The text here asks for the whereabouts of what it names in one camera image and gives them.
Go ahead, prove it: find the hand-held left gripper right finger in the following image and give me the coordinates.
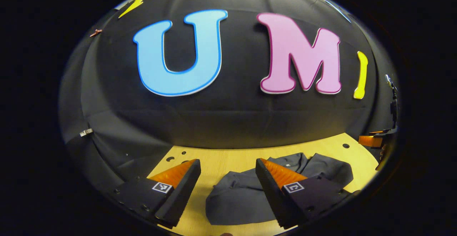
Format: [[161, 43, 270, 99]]
[[255, 158, 361, 229]]

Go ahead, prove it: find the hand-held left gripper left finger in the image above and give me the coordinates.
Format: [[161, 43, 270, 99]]
[[112, 159, 201, 229]]

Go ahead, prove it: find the dark gray button shirt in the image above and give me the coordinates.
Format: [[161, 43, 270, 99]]
[[205, 152, 354, 226]]

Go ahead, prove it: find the black backdrop cloth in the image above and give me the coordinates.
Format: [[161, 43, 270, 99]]
[[59, 0, 400, 194]]

